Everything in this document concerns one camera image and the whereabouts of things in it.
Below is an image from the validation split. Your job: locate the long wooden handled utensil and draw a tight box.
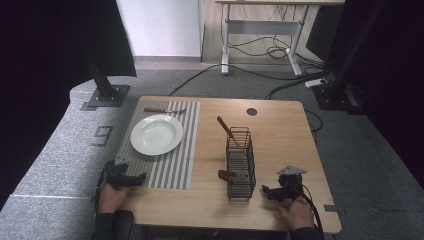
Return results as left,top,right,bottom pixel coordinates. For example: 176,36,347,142
216,115,244,150

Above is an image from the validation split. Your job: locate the white round plate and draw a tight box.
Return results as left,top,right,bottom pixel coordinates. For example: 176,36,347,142
130,114,185,157

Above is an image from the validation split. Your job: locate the white power strip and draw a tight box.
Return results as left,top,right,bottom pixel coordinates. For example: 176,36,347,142
304,77,330,89

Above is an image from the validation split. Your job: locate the grey striped placemat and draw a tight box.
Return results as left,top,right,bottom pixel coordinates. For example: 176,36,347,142
115,100,201,191

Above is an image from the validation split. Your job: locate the short wooden handled utensil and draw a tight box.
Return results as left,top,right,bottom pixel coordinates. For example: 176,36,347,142
217,169,248,184

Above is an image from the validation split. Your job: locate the black curtain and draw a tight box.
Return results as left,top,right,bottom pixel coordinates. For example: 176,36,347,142
0,0,138,211
305,0,424,189

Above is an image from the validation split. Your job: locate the person's left hand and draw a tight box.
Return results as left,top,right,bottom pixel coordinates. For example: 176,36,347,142
97,180,132,215

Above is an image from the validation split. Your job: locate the black wire cutlery basket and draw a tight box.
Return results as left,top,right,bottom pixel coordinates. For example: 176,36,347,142
225,126,257,202

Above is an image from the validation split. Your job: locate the grey floor socket plate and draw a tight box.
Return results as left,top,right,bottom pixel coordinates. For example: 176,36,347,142
91,125,114,148

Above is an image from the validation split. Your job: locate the white frame desk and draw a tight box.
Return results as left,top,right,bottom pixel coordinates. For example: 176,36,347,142
215,0,346,77

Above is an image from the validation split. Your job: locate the black metal stand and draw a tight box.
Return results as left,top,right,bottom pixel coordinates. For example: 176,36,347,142
312,0,388,116
79,54,132,112

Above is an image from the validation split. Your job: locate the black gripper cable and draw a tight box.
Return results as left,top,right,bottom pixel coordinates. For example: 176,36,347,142
293,183,325,240
94,161,113,214

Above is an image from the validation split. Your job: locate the person's right hand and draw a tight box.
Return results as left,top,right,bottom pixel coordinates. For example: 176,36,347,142
275,195,315,233

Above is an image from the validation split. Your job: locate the black floor cable bundle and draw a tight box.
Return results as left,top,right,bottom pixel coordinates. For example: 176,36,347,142
264,49,331,133

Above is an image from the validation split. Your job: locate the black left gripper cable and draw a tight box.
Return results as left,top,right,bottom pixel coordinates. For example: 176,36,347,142
94,161,113,214

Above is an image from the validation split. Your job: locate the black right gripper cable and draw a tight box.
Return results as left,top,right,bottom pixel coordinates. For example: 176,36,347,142
293,183,325,240

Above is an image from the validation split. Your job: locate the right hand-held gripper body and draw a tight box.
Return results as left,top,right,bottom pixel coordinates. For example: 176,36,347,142
270,165,308,203

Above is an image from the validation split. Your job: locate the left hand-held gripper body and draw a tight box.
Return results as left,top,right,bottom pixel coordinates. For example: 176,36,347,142
105,156,138,192

